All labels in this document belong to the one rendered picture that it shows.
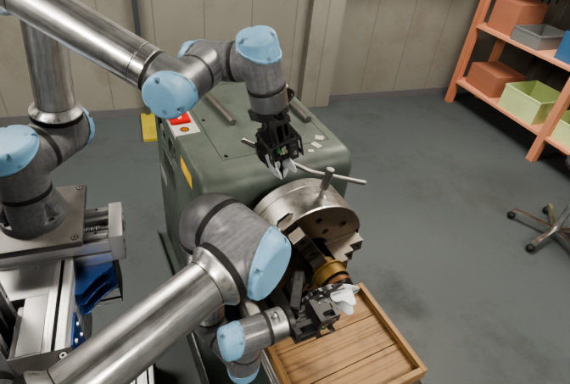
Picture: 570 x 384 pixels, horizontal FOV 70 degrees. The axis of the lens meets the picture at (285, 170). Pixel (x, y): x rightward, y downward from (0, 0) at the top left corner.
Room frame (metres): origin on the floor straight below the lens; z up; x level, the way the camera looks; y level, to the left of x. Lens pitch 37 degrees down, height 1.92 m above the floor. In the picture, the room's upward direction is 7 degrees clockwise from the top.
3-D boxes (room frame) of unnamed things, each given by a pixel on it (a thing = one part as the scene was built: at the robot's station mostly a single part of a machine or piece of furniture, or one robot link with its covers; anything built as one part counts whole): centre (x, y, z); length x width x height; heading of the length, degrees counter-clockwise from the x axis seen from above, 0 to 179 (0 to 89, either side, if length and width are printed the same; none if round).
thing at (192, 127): (1.08, 0.33, 1.23); 0.13 x 0.08 x 0.06; 30
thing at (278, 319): (0.54, -0.02, 1.09); 0.08 x 0.05 x 0.08; 29
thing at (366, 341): (0.61, -0.20, 0.89); 0.36 x 0.30 x 0.04; 120
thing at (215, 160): (1.16, 0.15, 1.06); 0.59 x 0.48 x 0.39; 30
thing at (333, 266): (0.69, -0.15, 1.08); 0.09 x 0.09 x 0.09; 30
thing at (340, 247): (0.80, -0.19, 1.09); 0.12 x 0.11 x 0.05; 120
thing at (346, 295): (0.63, -0.19, 1.10); 0.09 x 0.06 x 0.03; 119
